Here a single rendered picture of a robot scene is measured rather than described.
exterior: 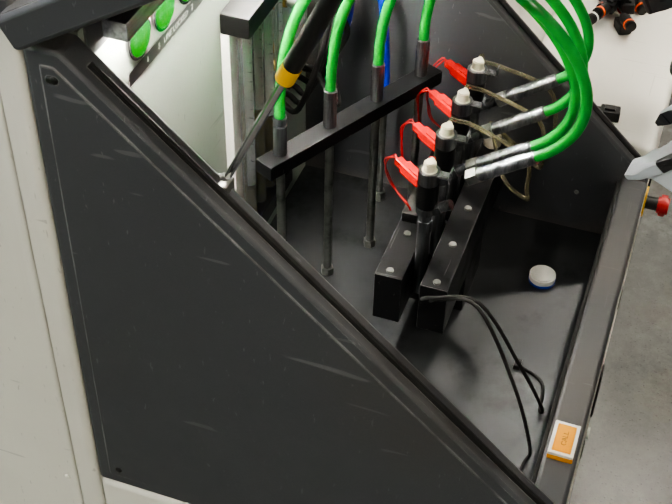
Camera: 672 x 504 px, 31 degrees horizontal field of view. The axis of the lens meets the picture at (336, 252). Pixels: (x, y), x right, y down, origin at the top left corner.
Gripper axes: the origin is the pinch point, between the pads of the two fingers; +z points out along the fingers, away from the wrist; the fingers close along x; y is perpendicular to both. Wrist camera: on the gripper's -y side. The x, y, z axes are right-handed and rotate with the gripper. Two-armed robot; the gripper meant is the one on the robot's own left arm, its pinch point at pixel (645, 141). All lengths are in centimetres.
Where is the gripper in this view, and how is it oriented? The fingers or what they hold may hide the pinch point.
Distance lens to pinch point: 126.5
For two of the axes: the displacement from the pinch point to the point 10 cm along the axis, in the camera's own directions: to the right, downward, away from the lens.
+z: -5.2, 1.8, 8.4
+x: 5.1, -7.2, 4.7
